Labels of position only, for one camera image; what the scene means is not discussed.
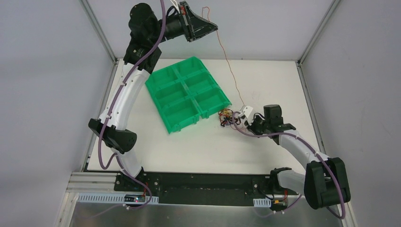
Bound orange thin cable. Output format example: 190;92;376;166
201;6;246;107

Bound cable bundle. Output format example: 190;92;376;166
218;108;243;128

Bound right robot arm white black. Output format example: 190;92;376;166
237;105;351;210

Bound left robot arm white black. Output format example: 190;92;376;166
88;1;218;191

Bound green compartment bin tray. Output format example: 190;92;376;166
145;57;232;133

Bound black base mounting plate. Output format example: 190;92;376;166
113;171;296;206

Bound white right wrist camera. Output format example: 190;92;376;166
238;105;253;119

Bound white small cable duct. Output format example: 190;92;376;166
253;198;271;208

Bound white slotted cable duct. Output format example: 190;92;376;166
77;193;159;205

